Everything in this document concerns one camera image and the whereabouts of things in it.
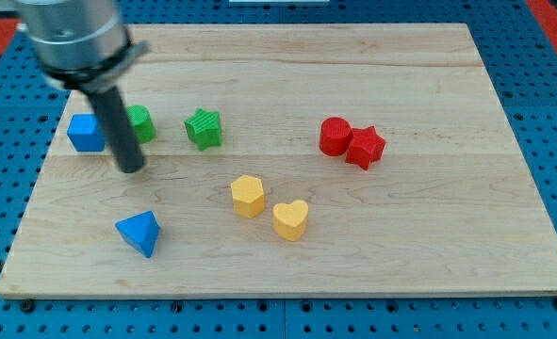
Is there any yellow heart block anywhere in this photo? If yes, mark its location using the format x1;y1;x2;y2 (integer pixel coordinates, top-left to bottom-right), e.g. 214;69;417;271
272;200;309;241

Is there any red cylinder block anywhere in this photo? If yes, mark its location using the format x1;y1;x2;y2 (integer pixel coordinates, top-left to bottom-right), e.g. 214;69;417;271
319;117;352;156

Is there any yellow hexagon block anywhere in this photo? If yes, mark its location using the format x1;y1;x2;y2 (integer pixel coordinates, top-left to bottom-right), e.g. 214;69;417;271
231;175;265;218

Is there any green cylinder block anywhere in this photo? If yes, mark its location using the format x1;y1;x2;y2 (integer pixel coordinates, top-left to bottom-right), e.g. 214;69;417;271
126;105;156;144

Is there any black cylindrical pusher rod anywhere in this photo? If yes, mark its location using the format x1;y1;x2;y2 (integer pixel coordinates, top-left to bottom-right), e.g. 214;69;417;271
87;87;145;173

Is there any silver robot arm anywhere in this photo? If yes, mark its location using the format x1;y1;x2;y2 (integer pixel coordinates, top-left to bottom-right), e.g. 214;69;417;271
14;0;149;173

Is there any wooden board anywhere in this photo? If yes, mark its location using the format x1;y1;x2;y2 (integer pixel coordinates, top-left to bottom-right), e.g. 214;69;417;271
0;24;557;299

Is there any green star block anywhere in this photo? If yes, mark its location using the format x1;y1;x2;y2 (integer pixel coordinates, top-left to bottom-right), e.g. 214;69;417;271
185;108;222;151

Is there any blue cube block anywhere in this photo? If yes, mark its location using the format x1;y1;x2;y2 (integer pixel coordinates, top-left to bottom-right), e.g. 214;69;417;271
67;114;106;153

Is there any blue triangle block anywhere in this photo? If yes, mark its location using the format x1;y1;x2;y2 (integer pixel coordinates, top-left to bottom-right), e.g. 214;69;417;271
115;211;160;258

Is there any red star block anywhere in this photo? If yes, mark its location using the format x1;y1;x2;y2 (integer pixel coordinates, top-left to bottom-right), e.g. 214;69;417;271
346;126;386;170

